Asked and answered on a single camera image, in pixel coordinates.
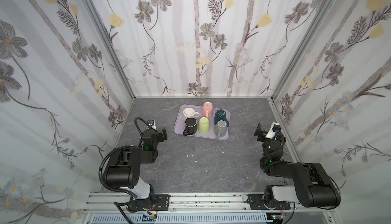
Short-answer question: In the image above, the grey ceramic mug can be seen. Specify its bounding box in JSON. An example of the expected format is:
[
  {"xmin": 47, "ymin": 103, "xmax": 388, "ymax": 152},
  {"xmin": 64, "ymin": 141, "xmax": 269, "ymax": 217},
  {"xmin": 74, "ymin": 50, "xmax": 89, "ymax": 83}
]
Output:
[{"xmin": 214, "ymin": 120, "xmax": 228, "ymax": 139}]

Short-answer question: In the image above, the dark green ceramic mug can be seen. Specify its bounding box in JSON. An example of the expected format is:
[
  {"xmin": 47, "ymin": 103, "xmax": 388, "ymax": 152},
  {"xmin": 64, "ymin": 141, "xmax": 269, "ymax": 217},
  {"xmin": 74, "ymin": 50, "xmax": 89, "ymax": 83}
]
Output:
[{"xmin": 214, "ymin": 110, "xmax": 229, "ymax": 127}]

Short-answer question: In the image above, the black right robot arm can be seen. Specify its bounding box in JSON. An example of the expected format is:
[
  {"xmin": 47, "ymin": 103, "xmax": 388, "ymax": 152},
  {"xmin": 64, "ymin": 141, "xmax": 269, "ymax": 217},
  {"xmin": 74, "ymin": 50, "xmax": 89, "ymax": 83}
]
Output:
[{"xmin": 254, "ymin": 123, "xmax": 342, "ymax": 209}]

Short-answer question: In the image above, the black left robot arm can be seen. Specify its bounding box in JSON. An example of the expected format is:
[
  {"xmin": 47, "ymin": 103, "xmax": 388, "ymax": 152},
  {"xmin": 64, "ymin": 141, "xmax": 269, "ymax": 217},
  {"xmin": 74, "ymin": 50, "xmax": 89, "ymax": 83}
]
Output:
[{"xmin": 98, "ymin": 128, "xmax": 168, "ymax": 209}]

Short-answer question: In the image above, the black ceramic mug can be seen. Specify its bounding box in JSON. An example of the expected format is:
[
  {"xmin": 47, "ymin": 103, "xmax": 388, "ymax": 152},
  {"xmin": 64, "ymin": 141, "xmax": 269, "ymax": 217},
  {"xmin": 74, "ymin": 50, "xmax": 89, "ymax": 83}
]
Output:
[{"xmin": 183, "ymin": 117, "xmax": 198, "ymax": 136}]

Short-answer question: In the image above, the white ceramic mug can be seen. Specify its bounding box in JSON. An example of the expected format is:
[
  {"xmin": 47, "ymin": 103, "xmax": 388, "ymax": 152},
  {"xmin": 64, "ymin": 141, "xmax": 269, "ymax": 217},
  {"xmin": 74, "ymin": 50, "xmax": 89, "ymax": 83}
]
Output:
[{"xmin": 183, "ymin": 108, "xmax": 200, "ymax": 119}]

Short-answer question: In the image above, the light green ceramic mug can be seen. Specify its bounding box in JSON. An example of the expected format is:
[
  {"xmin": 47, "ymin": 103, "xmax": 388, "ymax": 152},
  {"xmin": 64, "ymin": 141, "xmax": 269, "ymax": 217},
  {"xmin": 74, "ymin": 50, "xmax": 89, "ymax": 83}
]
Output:
[{"xmin": 198, "ymin": 117, "xmax": 210, "ymax": 135}]

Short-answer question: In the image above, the pink ceramic mug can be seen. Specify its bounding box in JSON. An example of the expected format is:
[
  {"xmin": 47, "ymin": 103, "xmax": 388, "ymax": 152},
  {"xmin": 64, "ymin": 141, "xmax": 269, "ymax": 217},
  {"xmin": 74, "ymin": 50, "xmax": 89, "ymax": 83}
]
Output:
[{"xmin": 202, "ymin": 101, "xmax": 213, "ymax": 119}]

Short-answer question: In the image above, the lavender plastic tray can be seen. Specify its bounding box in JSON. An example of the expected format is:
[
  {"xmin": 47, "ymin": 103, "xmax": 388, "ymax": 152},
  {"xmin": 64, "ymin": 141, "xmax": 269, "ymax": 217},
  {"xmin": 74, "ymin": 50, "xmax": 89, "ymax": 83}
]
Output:
[{"xmin": 174, "ymin": 104, "xmax": 230, "ymax": 141}]

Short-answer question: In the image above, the small circuit board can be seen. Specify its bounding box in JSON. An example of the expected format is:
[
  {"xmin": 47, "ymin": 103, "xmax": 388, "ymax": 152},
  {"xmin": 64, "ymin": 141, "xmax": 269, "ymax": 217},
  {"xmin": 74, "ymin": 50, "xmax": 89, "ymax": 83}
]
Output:
[{"xmin": 142, "ymin": 213, "xmax": 157, "ymax": 222}]

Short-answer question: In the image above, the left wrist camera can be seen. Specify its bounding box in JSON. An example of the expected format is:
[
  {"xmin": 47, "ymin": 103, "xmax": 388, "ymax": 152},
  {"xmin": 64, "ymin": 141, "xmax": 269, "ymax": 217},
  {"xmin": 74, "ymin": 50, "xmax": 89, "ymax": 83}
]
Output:
[{"xmin": 147, "ymin": 120, "xmax": 157, "ymax": 130}]

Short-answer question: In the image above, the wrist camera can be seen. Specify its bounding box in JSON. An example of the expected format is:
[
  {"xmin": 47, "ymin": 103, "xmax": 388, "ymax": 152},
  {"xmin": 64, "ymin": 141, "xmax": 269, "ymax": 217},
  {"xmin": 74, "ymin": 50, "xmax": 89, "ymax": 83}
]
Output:
[
  {"xmin": 147, "ymin": 120, "xmax": 157, "ymax": 130},
  {"xmin": 265, "ymin": 122, "xmax": 282, "ymax": 139}
]

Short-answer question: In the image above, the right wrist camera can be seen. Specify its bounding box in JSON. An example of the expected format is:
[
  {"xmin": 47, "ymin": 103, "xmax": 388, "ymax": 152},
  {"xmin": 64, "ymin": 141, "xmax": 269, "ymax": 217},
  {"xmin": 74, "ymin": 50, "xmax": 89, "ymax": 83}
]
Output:
[{"xmin": 265, "ymin": 122, "xmax": 282, "ymax": 139}]

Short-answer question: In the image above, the left black corrugated cable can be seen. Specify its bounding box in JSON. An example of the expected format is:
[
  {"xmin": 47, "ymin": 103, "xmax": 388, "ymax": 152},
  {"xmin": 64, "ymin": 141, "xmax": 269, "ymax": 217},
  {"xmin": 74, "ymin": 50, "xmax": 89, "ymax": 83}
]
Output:
[{"xmin": 98, "ymin": 146, "xmax": 135, "ymax": 192}]

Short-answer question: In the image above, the white slotted cable duct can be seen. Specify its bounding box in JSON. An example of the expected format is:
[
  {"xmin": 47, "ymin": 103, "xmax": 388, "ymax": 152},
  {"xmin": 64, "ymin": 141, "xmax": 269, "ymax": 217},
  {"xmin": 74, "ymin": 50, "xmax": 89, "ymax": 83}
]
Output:
[{"xmin": 91, "ymin": 213, "xmax": 273, "ymax": 224}]

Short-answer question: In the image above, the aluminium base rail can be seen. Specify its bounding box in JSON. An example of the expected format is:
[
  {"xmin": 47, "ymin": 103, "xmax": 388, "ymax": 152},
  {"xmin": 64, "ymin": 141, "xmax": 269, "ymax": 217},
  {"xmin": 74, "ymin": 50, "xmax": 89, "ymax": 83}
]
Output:
[{"xmin": 82, "ymin": 192, "xmax": 335, "ymax": 214}]

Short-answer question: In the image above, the aluminium right corner post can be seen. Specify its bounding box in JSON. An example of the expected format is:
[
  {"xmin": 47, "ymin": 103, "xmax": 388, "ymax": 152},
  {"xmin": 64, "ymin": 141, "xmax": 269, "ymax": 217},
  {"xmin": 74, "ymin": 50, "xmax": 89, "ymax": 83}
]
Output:
[{"xmin": 270, "ymin": 0, "xmax": 335, "ymax": 102}]

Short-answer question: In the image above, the aluminium corner post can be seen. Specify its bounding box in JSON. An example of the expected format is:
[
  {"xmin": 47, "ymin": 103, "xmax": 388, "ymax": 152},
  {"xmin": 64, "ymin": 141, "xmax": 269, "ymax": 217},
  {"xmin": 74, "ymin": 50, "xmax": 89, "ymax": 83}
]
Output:
[
  {"xmin": 81, "ymin": 0, "xmax": 136, "ymax": 101},
  {"xmin": 270, "ymin": 0, "xmax": 335, "ymax": 102}
]

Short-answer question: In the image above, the aluminium left corner post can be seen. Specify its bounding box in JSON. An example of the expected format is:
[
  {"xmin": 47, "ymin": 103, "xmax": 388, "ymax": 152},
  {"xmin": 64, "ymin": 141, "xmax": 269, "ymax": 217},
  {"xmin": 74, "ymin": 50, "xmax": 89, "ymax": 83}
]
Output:
[{"xmin": 81, "ymin": 0, "xmax": 136, "ymax": 101}]

